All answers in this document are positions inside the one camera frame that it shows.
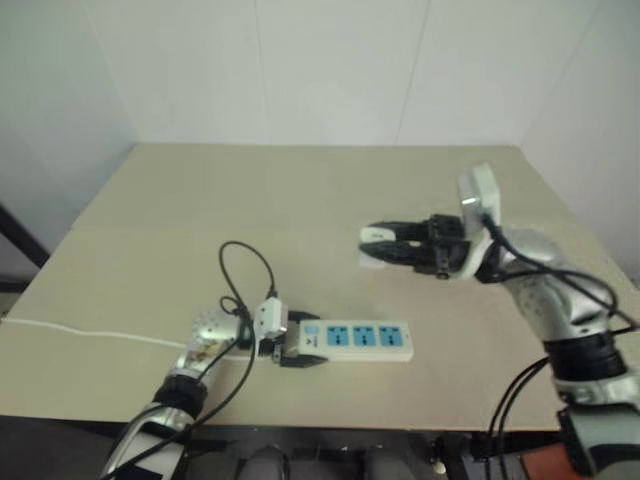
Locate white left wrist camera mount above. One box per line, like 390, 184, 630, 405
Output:
253, 298, 292, 342

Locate black stand frame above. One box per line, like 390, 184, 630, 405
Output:
0, 199, 52, 292

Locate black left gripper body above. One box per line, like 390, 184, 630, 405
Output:
268, 310, 303, 369

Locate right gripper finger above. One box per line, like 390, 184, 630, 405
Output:
359, 238, 430, 272
367, 217, 434, 240

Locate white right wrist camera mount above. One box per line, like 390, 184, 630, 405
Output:
456, 161, 503, 280

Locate white power strip cord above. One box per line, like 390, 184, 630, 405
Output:
0, 316, 254, 359

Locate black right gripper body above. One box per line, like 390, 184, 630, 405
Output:
413, 213, 474, 279

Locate orange object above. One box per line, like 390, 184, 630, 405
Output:
518, 448, 577, 480

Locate white charger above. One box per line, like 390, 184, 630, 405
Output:
357, 225, 397, 271

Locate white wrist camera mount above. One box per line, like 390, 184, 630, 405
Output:
456, 161, 503, 280
253, 298, 292, 342

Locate white power strip blue sockets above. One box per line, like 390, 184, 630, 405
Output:
286, 318, 416, 365

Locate black table frame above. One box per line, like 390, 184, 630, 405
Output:
187, 427, 569, 480

